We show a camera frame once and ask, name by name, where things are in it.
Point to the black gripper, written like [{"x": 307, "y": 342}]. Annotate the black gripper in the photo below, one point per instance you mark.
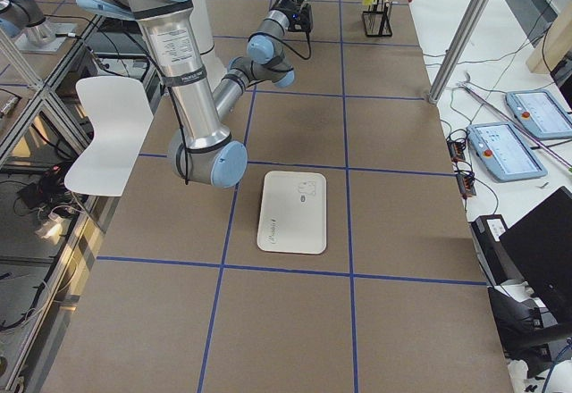
[{"x": 286, "y": 4}]

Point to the cream rabbit tray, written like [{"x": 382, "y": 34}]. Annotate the cream rabbit tray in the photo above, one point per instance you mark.
[{"x": 293, "y": 213}]

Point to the metal reacher grabber tool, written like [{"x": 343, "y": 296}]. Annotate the metal reacher grabber tool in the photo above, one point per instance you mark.
[{"x": 482, "y": 101}]

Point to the white chair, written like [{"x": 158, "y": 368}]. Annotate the white chair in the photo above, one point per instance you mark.
[{"x": 120, "y": 115}]

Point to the near blue teach pendant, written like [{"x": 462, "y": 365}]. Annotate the near blue teach pendant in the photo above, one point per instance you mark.
[{"x": 504, "y": 154}]

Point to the blue teach pendant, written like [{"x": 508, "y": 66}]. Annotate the blue teach pendant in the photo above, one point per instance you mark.
[
  {"x": 540, "y": 114},
  {"x": 504, "y": 154}
]

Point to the far blue teach pendant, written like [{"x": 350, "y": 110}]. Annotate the far blue teach pendant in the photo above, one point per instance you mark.
[{"x": 540, "y": 114}]

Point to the black laptop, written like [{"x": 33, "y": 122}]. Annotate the black laptop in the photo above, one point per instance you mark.
[{"x": 539, "y": 245}]

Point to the black wire cup rack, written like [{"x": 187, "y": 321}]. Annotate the black wire cup rack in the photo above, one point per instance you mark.
[{"x": 377, "y": 20}]

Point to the aluminium frame post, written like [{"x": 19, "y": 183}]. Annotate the aluminium frame post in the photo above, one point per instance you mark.
[{"x": 458, "y": 44}]

